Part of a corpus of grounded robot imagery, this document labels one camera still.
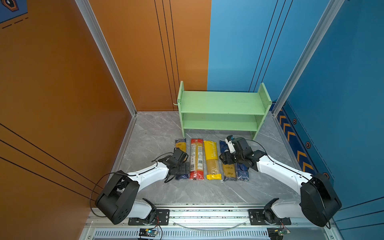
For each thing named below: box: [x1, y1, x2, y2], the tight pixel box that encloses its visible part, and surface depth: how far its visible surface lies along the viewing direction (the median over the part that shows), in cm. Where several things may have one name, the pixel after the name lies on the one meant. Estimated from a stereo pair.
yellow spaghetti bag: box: [203, 140, 223, 180], surface depth 92 cm
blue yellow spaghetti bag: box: [175, 174, 190, 180], surface depth 86 cm
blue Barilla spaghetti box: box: [236, 162, 250, 181], surface depth 86 cm
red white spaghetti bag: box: [189, 138, 205, 180], surface depth 92 cm
